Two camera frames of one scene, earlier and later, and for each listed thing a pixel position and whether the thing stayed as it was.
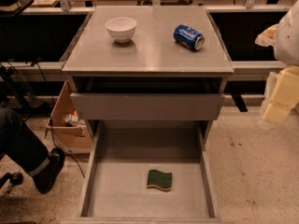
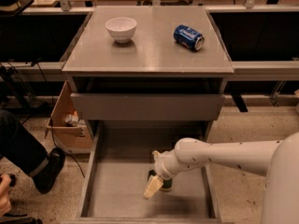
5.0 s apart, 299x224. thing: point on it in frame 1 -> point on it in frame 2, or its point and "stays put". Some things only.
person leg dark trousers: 19,143 stays put
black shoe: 45,179 stays put
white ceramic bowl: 121,28 stays put
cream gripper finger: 268,36 -> 155,154
